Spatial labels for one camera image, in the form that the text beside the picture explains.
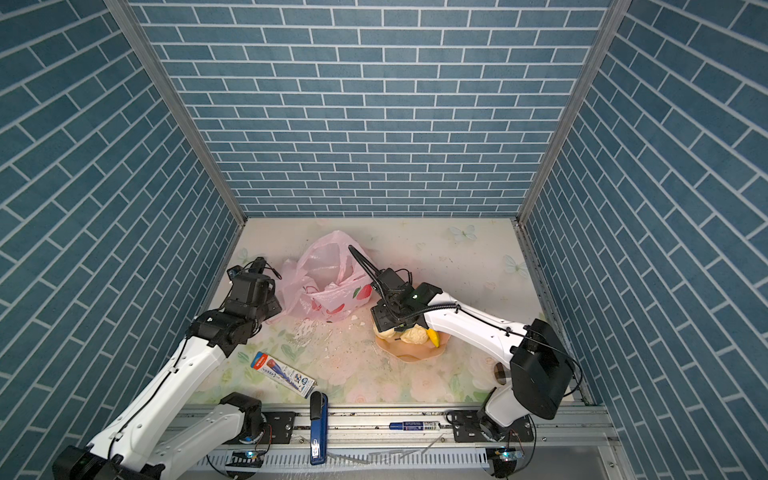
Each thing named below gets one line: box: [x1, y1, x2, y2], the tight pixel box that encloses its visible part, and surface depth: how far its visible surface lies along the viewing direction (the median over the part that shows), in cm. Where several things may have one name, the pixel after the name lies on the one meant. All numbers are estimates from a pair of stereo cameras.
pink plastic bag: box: [272, 231, 373, 323], surface depth 85 cm
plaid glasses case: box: [494, 362, 507, 385], surface depth 82 cm
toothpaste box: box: [250, 351, 318, 399], surface depth 82 cm
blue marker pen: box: [389, 421, 441, 431], surface depth 75 cm
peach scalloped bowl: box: [375, 331, 451, 363], surface depth 86 cm
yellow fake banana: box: [426, 328, 440, 348], surface depth 84 cm
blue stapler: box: [310, 390, 329, 465], surface depth 72 cm
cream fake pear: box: [395, 323, 429, 345], surface depth 86 cm
